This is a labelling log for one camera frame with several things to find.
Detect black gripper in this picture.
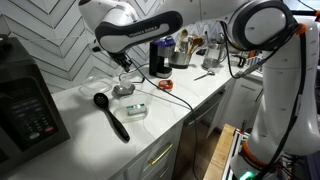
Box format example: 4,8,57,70
108,49,134,73

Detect clear plastic measuring cup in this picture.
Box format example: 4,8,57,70
118,71,134,90

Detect small round metallic plate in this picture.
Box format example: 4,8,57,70
112,83,137,97

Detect black microwave oven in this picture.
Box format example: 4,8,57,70
0,35,72,176

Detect black and steel coffee maker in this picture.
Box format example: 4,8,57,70
148,35,177,80

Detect orange heart cookie cutter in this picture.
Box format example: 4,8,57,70
157,79,175,92

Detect clear plastic lid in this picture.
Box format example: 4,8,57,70
77,74,115,98

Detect clear plastic container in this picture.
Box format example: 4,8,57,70
112,94,150,124

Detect metal utensil holder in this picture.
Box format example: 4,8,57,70
167,49,193,70

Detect black slotted spoon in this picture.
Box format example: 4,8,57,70
92,92,131,143

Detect light wooden spoon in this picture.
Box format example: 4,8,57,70
174,28,190,53

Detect brown wooden utensil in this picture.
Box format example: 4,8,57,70
186,36,205,56

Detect glass pitcher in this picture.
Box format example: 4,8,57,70
201,40,228,70

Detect wooden board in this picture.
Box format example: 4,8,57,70
202,123,237,180

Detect black coffee maker cord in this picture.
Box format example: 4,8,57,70
118,63,150,84

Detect grey dishwasher handle bar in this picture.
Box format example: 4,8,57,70
185,87,228,128

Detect long thin power cable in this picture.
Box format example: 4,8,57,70
128,61,201,180

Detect gold cabinet handle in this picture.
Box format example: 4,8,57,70
147,142,175,166

